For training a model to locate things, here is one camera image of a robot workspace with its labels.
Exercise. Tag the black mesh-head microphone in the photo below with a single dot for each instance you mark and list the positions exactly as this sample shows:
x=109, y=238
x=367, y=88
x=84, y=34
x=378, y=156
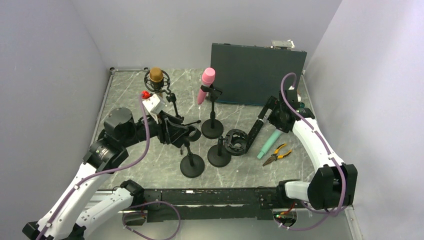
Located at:
x=253, y=133

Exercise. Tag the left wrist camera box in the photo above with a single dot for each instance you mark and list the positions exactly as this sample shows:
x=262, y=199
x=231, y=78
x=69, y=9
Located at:
x=152, y=102

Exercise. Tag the yellow-handled pliers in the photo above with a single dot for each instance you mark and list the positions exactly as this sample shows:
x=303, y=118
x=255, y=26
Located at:
x=276, y=155

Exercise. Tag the metal clamp behind board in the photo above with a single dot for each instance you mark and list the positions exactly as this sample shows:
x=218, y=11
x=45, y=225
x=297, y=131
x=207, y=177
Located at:
x=282, y=44

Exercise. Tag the black clip desk stand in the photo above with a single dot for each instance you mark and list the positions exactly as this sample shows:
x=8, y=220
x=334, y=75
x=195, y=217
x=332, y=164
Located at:
x=192, y=165

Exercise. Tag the mint green microphone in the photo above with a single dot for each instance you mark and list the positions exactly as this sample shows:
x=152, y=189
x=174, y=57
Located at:
x=269, y=143

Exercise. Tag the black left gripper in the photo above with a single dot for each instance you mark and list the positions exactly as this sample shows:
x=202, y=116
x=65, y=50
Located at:
x=168, y=133

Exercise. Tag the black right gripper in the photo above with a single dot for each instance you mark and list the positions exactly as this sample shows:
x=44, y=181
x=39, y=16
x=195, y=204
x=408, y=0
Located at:
x=270, y=103

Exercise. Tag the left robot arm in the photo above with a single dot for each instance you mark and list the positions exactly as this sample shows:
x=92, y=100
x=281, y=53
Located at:
x=69, y=218

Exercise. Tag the black pink-mic desk stand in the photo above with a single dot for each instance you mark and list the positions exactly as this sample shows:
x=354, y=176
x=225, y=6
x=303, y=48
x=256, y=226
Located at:
x=212, y=128

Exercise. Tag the pink microphone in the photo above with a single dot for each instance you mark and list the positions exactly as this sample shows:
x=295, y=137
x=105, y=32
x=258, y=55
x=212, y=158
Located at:
x=207, y=78

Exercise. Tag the black tripod shock-mount stand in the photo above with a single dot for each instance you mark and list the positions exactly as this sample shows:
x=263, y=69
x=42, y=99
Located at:
x=169, y=97

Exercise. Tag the black shock-mount desk stand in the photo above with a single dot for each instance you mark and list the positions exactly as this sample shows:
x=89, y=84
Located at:
x=233, y=144

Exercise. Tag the gold condenser microphone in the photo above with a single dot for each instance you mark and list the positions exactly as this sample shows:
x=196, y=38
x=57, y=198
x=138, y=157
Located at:
x=156, y=77

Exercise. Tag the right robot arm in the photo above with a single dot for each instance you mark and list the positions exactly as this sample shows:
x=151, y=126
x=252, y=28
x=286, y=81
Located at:
x=332, y=187

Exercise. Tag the dark green upright board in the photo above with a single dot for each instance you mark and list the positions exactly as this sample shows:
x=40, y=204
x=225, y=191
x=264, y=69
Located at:
x=248, y=75

